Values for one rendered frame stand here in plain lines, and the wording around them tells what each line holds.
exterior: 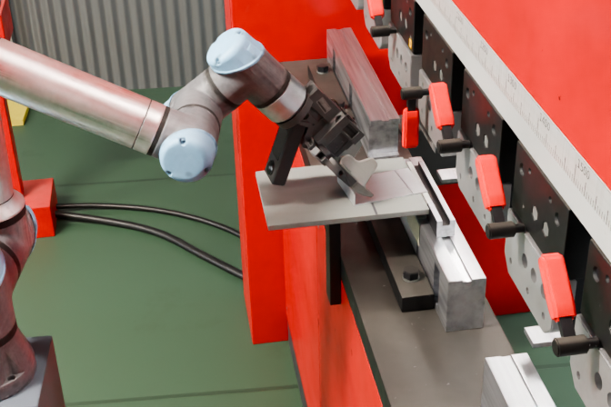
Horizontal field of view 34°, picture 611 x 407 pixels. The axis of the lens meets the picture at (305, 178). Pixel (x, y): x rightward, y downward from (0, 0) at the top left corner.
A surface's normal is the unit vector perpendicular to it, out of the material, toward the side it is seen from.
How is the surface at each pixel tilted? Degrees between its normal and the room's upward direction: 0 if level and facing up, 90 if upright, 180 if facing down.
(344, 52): 0
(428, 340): 0
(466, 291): 90
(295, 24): 90
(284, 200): 0
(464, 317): 90
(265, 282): 90
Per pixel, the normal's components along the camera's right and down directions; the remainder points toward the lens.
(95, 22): 0.09, 0.49
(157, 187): -0.03, -0.87
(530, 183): -0.99, 0.10
